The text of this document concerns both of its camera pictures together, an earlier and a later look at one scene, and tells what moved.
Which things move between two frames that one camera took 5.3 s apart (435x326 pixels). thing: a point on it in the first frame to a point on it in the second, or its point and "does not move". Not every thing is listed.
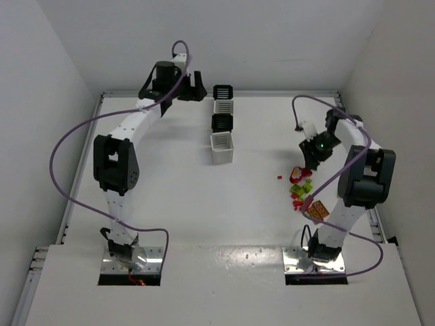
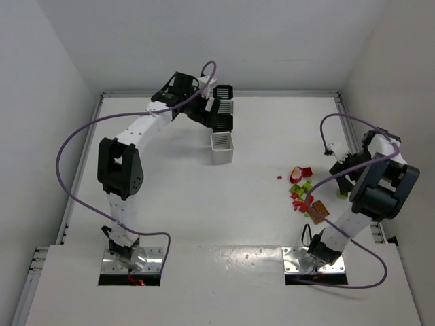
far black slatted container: [223, 92] does not move
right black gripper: [311, 155] to [342, 168]
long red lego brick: [306, 203] does not move
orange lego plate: [317, 209] does not move
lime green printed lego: [298, 189] does not move
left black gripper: [192, 92] to [211, 113]
